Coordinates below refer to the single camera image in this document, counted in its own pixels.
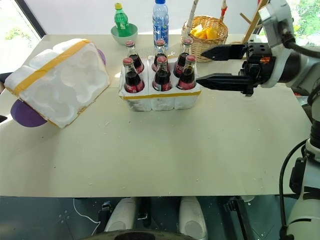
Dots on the glass cola bottle red cap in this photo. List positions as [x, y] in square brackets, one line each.
[133, 56]
[162, 78]
[132, 80]
[187, 77]
[160, 50]
[184, 53]

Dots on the purple round dish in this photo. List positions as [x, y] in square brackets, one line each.
[26, 115]
[102, 56]

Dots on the blue label water bottle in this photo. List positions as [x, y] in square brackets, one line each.
[160, 25]

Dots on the wooden rack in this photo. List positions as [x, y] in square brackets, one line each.
[252, 22]

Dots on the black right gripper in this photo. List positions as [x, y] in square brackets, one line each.
[260, 65]

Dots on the black table leg bracket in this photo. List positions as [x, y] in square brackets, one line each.
[240, 215]

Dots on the black window frame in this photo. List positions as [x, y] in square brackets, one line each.
[32, 18]

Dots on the green plastic soda bottle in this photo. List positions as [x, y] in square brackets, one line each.
[121, 22]

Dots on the dark rounded robot torso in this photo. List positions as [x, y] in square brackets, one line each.
[145, 235]

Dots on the yellow fruit pieces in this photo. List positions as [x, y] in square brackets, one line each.
[206, 32]

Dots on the light green bowl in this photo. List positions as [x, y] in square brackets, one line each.
[130, 33]

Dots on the white foam bottle crate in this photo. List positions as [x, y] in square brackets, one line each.
[162, 101]

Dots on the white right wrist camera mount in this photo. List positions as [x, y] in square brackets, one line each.
[272, 20]

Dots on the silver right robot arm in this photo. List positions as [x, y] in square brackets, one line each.
[307, 63]

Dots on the white rounded robot foot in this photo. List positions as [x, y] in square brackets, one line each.
[192, 215]
[121, 215]

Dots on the white foam box yellow tape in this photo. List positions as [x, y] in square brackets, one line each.
[62, 85]

